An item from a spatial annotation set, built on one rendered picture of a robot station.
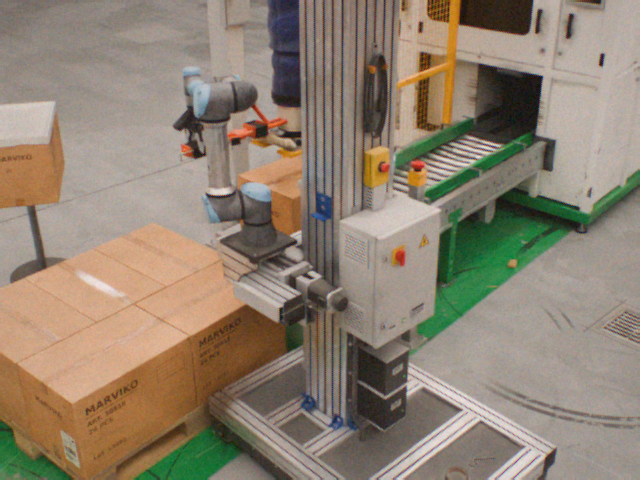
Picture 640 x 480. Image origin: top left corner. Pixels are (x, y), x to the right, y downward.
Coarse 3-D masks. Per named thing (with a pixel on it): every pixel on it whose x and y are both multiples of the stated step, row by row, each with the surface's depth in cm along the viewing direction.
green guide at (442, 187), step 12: (528, 132) 543; (516, 144) 529; (528, 144) 544; (492, 156) 508; (504, 156) 523; (468, 168) 489; (480, 168) 502; (444, 180) 474; (456, 180) 483; (432, 192) 466; (444, 192) 476
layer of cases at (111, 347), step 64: (128, 256) 414; (192, 256) 414; (0, 320) 363; (64, 320) 362; (128, 320) 362; (192, 320) 362; (256, 320) 383; (0, 384) 356; (64, 384) 322; (128, 384) 331; (192, 384) 362; (64, 448) 333; (128, 448) 343
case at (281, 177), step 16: (288, 160) 421; (240, 176) 403; (256, 176) 403; (272, 176) 402; (288, 176) 402; (272, 192) 388; (288, 192) 385; (272, 208) 393; (288, 208) 384; (240, 224) 417; (288, 224) 388
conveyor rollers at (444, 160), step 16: (448, 144) 553; (464, 144) 555; (480, 144) 551; (496, 144) 550; (432, 160) 526; (448, 160) 525; (464, 160) 527; (400, 176) 508; (432, 176) 504; (400, 192) 481; (448, 192) 480
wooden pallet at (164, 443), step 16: (0, 416) 370; (192, 416) 369; (208, 416) 377; (16, 432) 364; (176, 432) 374; (192, 432) 372; (32, 448) 358; (144, 448) 364; (160, 448) 364; (176, 448) 367; (64, 464) 340; (112, 464) 339; (128, 464) 355; (144, 464) 355
